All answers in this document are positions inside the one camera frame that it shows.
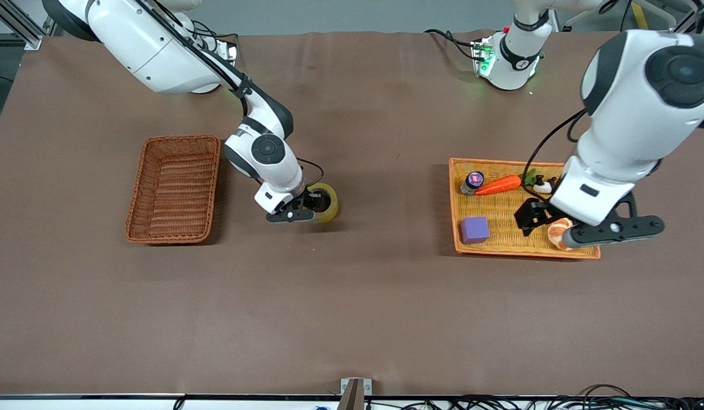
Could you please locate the yellowish clear tape roll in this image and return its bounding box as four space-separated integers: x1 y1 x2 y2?
308 182 339 224

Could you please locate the yellow orange-rimmed wicker basket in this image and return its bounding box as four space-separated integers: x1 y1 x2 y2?
448 158 601 260

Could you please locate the brown wicker basket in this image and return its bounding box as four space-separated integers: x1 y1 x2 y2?
124 134 222 245

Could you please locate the toy croissant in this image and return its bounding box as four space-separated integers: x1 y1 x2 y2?
547 218 575 252

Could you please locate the orange toy carrot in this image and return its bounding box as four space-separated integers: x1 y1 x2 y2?
475 169 538 196

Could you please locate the purple foam cube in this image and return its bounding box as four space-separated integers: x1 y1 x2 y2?
460 216 491 245

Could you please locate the small round black jar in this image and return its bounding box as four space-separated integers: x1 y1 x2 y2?
460 171 485 196

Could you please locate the table cover sheet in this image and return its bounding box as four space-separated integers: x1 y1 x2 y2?
0 30 704 397

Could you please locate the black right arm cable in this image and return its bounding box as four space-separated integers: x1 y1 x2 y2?
134 0 325 190

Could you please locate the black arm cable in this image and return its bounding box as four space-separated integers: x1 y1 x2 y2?
134 0 325 190
522 108 590 203

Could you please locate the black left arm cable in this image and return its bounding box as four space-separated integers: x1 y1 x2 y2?
522 108 590 203

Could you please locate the metal table edge bracket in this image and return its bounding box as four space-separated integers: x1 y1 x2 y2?
340 378 373 410

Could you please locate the black right base cable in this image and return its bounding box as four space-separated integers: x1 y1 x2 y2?
190 22 240 49

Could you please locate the black base cable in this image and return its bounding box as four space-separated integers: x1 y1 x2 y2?
190 22 240 49
424 28 479 61

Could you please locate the black cable bundle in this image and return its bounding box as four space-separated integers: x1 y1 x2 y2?
366 384 704 410

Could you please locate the brown mounting post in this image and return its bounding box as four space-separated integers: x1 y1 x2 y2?
337 380 365 410

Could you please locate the black left base cable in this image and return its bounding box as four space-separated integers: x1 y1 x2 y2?
424 28 479 61

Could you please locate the white table edge rail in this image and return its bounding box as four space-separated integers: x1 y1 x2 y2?
0 394 704 410

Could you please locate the aluminium frame extrusion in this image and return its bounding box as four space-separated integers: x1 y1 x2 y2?
0 0 45 51

